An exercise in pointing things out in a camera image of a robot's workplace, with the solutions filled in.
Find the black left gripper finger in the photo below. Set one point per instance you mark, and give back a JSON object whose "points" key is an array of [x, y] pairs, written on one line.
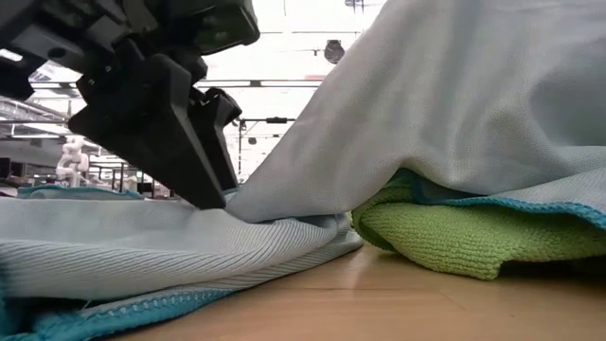
{"points": [[215, 113], [151, 132]]}

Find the round black hanging device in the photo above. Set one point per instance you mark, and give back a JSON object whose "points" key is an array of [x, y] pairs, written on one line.
{"points": [[334, 52]]}

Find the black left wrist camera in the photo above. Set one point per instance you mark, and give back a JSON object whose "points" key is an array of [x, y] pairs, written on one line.
{"points": [[227, 23]]}

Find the green microfiber towel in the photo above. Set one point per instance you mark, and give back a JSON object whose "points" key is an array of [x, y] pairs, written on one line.
{"points": [[450, 237]]}

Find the white robot figure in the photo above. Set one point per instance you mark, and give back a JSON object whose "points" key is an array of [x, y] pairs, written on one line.
{"points": [[73, 161]]}

